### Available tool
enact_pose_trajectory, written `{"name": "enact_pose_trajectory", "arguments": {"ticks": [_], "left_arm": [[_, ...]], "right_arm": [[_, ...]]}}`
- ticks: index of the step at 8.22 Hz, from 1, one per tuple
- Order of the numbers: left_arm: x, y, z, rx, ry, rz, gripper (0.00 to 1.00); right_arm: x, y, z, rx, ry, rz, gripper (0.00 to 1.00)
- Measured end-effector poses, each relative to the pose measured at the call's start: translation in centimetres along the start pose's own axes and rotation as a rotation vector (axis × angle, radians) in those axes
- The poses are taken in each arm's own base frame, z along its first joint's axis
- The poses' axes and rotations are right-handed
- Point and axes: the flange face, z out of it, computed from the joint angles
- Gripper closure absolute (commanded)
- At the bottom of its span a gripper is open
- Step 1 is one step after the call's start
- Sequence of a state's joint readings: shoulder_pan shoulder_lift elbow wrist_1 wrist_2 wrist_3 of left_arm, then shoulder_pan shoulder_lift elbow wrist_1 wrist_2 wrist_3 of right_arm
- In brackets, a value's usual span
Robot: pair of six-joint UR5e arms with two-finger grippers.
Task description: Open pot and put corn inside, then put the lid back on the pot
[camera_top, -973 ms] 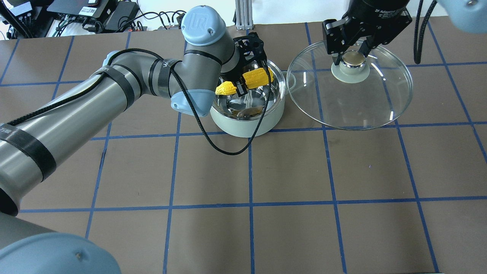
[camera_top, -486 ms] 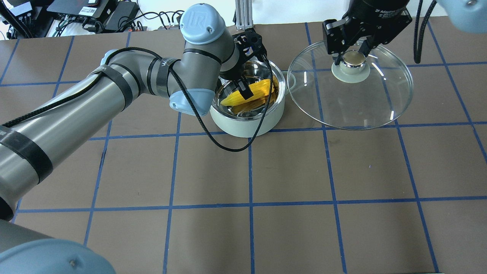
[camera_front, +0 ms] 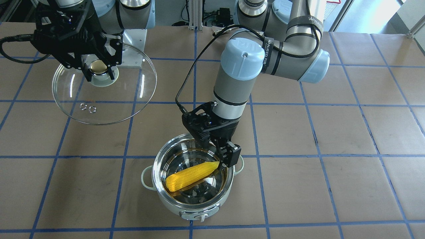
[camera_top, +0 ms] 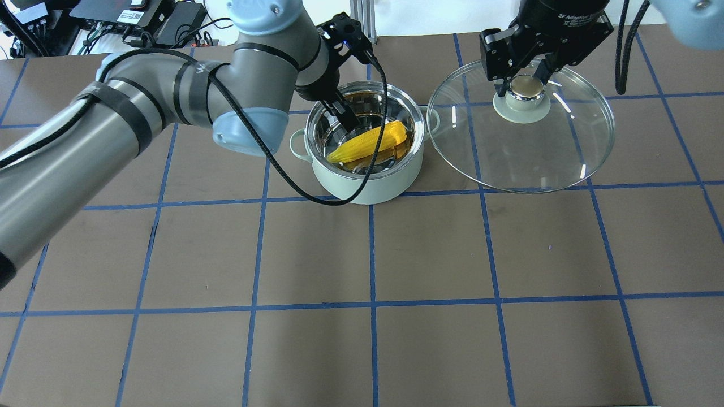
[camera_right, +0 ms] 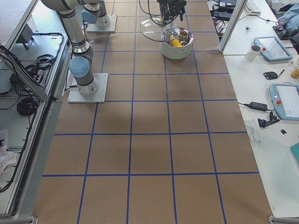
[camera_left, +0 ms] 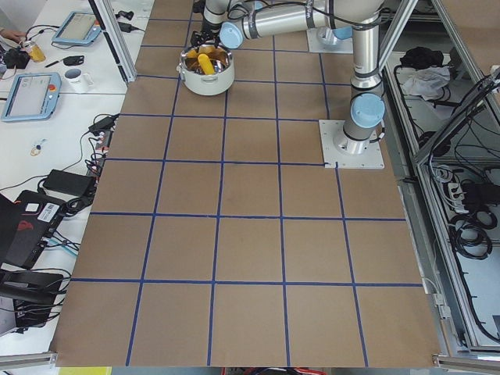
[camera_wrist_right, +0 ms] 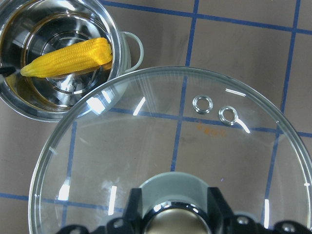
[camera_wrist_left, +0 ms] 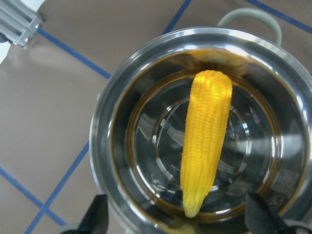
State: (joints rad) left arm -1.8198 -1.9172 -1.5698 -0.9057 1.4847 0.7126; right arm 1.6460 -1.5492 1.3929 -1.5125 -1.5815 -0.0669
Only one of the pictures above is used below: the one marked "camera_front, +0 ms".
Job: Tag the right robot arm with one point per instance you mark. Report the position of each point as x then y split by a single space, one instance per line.
115 16

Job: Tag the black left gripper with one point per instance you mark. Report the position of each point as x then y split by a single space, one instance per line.
226 130

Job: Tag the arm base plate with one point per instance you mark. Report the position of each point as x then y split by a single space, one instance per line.
134 40

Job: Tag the pale green cooking pot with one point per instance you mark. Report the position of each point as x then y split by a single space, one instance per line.
199 200

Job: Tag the glass pot lid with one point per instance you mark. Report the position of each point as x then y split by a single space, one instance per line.
105 100

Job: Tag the aluminium frame post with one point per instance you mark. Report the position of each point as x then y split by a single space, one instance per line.
195 10

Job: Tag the yellow corn cob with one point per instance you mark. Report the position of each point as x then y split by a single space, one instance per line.
186 177

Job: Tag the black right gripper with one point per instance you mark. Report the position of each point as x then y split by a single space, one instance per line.
112 49

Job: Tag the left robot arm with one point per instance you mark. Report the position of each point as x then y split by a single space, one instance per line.
280 38

